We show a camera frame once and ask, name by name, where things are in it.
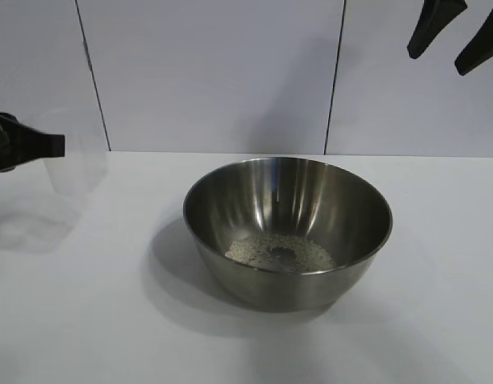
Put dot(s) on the clear plastic measuring cup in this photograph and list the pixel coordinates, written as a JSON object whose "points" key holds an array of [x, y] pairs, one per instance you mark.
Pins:
{"points": [[82, 168]]}

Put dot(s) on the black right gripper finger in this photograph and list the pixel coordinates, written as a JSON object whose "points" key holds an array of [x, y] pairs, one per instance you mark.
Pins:
{"points": [[484, 44], [434, 28]]}

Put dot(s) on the stainless steel mixing bowl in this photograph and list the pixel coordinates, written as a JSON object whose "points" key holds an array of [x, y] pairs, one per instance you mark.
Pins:
{"points": [[290, 288]]}

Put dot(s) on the white rice grains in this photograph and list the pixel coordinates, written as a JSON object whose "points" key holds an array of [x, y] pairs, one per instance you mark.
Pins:
{"points": [[314, 252]]}

